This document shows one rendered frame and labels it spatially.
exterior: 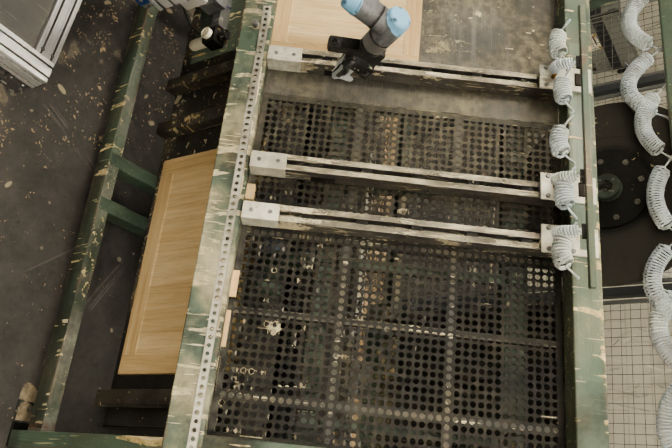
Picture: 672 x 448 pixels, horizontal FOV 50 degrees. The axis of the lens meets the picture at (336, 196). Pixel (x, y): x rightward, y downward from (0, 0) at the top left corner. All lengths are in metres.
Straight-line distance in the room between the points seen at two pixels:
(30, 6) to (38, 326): 1.20
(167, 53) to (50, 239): 1.15
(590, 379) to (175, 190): 1.73
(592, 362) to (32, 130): 2.22
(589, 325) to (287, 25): 1.54
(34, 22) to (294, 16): 0.97
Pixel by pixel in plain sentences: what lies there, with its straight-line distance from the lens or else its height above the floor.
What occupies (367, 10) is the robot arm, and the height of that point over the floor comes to 1.57.
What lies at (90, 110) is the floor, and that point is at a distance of 3.32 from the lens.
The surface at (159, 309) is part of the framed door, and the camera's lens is 2.87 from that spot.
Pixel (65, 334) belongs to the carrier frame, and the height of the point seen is 0.18.
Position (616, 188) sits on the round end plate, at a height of 1.89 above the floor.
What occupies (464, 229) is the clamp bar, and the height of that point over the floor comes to 1.53.
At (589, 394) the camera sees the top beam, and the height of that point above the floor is 1.87.
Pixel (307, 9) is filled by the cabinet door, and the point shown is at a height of 0.99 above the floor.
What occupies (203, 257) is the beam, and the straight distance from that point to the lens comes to 2.44.
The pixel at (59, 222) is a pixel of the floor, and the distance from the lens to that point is 3.12.
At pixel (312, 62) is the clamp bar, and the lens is 2.72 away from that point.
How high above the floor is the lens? 2.50
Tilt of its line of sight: 32 degrees down
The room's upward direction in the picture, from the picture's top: 80 degrees clockwise
